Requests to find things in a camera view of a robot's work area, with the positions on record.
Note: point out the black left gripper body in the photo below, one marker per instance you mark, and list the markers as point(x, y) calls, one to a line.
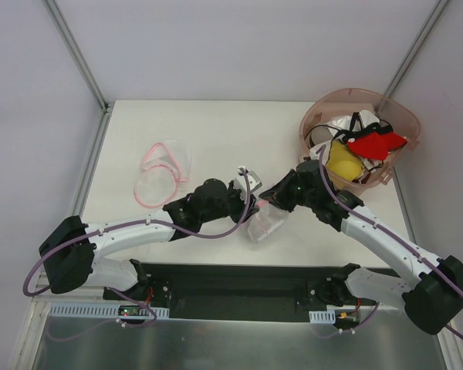
point(238, 200)

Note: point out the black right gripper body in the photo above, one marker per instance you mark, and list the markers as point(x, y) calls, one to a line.
point(284, 189)

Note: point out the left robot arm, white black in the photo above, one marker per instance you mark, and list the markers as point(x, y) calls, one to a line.
point(77, 254)

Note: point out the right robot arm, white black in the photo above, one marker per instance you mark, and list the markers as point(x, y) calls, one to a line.
point(428, 288)

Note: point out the yellow bra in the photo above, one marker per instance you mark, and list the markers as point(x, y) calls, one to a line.
point(344, 163)

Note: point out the empty white mesh laundry bag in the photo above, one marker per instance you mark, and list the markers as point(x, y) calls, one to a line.
point(164, 168)

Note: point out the red bra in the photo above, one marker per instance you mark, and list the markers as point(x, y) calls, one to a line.
point(375, 146)

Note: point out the pink translucent plastic basket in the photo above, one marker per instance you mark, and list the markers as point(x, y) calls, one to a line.
point(350, 100)

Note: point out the left wrist camera, white grey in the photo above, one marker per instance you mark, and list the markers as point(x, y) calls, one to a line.
point(246, 180)

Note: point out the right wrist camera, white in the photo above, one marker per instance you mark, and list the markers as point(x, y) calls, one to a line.
point(311, 155)

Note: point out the white bra, black straps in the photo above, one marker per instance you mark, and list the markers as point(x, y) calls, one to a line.
point(343, 128)

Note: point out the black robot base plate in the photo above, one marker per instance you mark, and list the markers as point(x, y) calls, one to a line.
point(232, 292)

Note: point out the right white cable duct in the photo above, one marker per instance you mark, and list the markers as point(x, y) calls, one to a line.
point(327, 317)

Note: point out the white cable duct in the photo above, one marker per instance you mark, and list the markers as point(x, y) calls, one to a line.
point(107, 311)
point(327, 317)

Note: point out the right aluminium frame post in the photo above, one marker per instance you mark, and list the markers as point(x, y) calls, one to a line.
point(422, 36)

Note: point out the aluminium frame post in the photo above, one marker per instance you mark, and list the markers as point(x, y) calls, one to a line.
point(422, 36)
point(72, 46)

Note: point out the left aluminium frame post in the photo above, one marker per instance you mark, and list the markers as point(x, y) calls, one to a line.
point(72, 46)

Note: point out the left white cable duct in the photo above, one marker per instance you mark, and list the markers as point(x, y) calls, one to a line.
point(107, 311)

